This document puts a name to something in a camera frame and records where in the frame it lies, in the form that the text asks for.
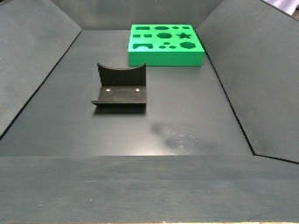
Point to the green shape sorter board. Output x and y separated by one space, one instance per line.
164 45

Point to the black curved block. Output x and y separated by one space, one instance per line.
121 86

